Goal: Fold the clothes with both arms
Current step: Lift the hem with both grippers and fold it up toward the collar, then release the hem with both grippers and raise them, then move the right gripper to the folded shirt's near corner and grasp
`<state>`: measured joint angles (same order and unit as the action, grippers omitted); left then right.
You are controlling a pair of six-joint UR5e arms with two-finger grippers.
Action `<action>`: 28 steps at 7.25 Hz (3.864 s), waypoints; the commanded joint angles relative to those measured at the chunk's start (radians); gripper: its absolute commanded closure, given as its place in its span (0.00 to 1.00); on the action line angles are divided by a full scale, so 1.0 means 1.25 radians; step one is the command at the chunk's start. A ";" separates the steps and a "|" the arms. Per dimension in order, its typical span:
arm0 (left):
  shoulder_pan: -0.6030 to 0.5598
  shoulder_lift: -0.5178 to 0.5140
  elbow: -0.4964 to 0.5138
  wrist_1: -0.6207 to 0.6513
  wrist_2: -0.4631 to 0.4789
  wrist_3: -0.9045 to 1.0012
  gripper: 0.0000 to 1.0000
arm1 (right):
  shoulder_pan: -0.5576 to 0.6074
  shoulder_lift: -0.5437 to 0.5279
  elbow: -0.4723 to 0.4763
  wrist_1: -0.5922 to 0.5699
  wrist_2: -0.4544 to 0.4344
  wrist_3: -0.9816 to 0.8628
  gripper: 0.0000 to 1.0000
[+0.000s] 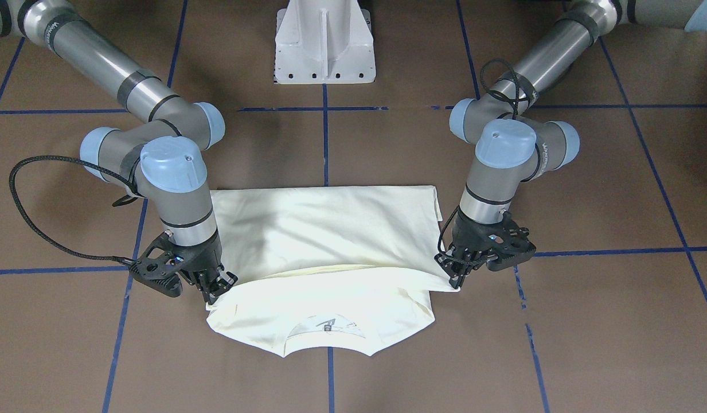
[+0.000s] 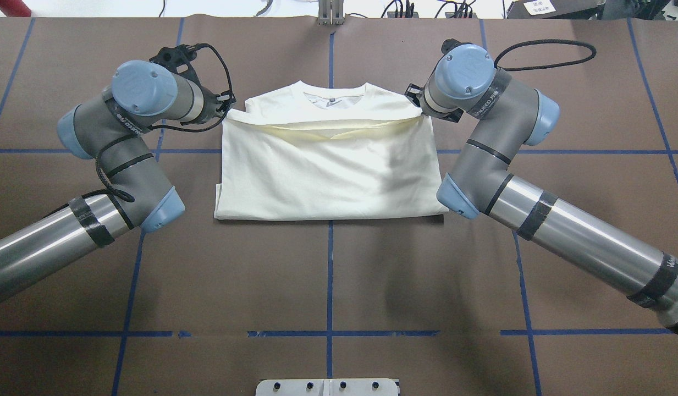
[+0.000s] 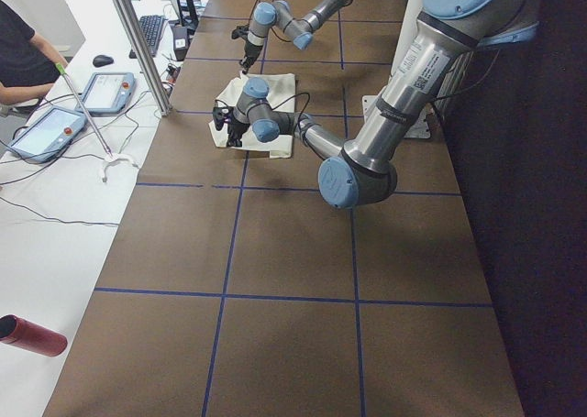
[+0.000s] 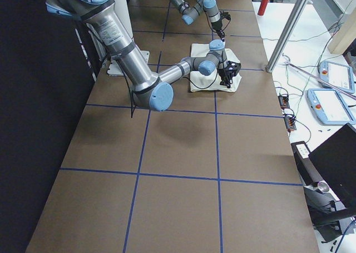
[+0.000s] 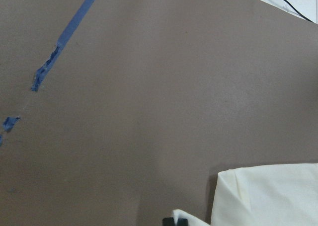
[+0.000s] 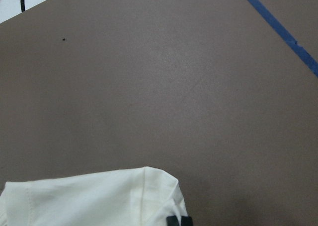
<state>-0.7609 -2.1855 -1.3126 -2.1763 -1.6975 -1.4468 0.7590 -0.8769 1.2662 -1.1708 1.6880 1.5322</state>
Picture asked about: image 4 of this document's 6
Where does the red water bottle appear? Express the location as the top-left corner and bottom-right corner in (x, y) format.
(258, 0), (270, 16)

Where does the teach pendant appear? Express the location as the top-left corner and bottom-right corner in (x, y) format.
(319, 61), (355, 94)
(306, 88), (355, 126)

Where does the near teach pendant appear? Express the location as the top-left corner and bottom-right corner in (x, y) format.
(306, 88), (355, 126)

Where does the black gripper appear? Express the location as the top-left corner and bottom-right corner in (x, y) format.
(218, 67), (234, 88)
(212, 11), (230, 39)

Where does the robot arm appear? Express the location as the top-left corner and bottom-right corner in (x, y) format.
(169, 0), (231, 42)
(46, 0), (241, 111)

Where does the black laptop computer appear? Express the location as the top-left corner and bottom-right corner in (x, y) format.
(309, 123), (355, 207)

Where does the metal reach stick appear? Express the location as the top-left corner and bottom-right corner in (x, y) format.
(283, 54), (356, 101)

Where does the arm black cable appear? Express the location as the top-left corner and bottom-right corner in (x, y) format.
(182, 61), (223, 91)

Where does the white cotton t-shirt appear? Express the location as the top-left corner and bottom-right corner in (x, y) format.
(189, 43), (241, 92)

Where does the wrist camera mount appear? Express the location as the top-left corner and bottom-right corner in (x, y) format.
(225, 61), (241, 77)

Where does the aluminium frame post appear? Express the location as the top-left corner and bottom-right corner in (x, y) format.
(265, 0), (308, 73)

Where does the small connector board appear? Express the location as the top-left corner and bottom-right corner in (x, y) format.
(284, 115), (296, 133)
(278, 95), (290, 109)

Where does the black power adapter box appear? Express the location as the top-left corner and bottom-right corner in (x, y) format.
(291, 141), (323, 185)

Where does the far teach pendant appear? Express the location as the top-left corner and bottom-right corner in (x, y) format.
(319, 61), (355, 94)

